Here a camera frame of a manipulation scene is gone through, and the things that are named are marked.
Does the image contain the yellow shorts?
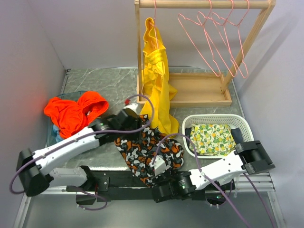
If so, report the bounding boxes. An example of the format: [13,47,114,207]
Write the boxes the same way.
[141,18,179,134]

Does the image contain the light blue cloth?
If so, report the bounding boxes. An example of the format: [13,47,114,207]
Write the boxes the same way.
[53,125,60,136]

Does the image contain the bright orange shorts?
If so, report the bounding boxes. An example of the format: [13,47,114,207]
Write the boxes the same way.
[44,91,110,139]

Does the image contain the pink wire hanger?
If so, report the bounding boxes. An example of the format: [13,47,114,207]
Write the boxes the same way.
[177,0,222,77]
[210,0,250,78]
[197,0,239,75]

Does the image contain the white plastic basket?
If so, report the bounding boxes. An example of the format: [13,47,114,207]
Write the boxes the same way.
[182,114,254,159]

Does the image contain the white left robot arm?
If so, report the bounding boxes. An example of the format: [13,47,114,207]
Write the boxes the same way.
[16,104,140,197]

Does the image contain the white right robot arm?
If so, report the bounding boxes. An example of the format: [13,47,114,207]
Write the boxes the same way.
[152,141,276,203]

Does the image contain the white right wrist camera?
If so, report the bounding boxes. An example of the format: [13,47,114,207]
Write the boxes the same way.
[149,155,167,177]

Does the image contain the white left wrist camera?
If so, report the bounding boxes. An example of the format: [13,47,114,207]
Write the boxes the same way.
[123,99,140,115]

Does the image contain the lemon print cloth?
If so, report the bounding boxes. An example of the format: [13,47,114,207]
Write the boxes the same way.
[189,123,236,156]

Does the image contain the wooden clothes rack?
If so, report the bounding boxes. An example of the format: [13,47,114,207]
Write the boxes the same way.
[134,0,276,107]

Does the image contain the dark navy cloth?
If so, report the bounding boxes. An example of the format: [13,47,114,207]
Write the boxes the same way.
[185,128,244,144]

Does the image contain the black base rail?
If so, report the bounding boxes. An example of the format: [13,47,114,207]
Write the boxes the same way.
[80,171,226,206]

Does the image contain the orange camouflage shorts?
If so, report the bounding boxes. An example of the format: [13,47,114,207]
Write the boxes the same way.
[114,127,184,187]

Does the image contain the pink hanger holding yellow shorts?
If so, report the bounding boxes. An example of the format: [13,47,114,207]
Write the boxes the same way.
[141,0,160,93]

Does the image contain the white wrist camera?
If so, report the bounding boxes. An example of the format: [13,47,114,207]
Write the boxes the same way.
[149,155,167,177]
[123,99,140,115]

